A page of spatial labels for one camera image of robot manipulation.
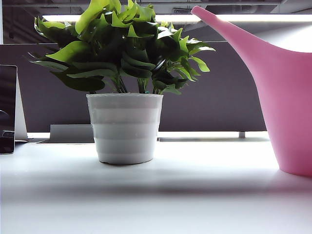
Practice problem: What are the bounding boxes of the pink plastic watering can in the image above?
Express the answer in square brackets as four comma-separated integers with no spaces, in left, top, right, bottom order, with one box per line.
[191,6,312,178]

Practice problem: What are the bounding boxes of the white ribbed plant pot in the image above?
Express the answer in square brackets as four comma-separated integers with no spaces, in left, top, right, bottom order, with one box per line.
[86,93,164,165]

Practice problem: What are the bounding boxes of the green leafy plant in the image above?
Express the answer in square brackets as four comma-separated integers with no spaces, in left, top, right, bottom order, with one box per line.
[23,0,216,96]

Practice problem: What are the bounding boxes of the dark desk partition panel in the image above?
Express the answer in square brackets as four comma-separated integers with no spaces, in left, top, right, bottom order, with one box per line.
[0,43,269,138]

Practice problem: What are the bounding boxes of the ceiling light strip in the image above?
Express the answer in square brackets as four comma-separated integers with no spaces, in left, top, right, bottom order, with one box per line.
[42,14,312,24]

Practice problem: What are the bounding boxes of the dark flat monitor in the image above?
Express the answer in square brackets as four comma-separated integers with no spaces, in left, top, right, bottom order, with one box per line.
[0,64,29,155]

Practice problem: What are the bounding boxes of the closed desk cable tray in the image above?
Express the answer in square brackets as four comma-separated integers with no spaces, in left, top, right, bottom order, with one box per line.
[158,137,269,142]

